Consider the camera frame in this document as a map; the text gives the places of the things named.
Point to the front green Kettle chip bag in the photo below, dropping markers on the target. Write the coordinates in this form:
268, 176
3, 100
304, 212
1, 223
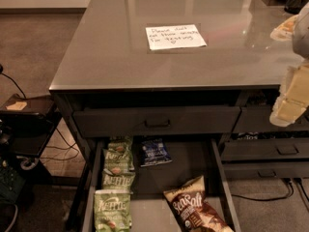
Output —
111, 210

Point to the brown sea salt chip bag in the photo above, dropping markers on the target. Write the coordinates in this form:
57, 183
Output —
189, 204

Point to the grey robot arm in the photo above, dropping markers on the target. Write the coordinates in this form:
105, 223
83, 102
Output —
300, 39

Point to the top right drawer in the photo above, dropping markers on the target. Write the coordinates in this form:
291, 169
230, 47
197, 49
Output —
256, 119

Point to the dark snack bag right drawer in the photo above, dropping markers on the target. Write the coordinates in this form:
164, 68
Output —
248, 136

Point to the top left drawer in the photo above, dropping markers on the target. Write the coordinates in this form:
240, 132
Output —
155, 120

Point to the grey metal counter cabinet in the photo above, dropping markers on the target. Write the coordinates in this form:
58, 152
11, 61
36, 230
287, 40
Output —
109, 64

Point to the green kettle chip bag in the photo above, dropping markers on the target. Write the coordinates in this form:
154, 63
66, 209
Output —
120, 144
116, 163
111, 210
121, 181

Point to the open middle drawer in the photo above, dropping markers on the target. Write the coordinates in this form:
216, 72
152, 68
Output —
190, 158

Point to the tan sticky note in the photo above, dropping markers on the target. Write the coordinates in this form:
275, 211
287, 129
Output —
18, 105

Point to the middle right drawer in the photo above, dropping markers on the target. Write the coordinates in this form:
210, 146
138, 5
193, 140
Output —
266, 149

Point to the black side cart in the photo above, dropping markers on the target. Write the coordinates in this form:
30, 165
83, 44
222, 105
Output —
30, 130

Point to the rear green Kettle chip bag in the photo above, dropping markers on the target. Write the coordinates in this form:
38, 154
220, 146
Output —
120, 144

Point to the bottom right drawer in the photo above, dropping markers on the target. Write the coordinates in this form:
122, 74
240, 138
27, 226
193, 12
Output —
294, 169

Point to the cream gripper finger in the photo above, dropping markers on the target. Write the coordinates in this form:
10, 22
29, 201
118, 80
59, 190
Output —
293, 100
284, 32

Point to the white handwritten paper note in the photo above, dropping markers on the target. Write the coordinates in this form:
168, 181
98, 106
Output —
175, 36

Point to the blue chip bag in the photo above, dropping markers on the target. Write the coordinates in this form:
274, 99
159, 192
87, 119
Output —
154, 152

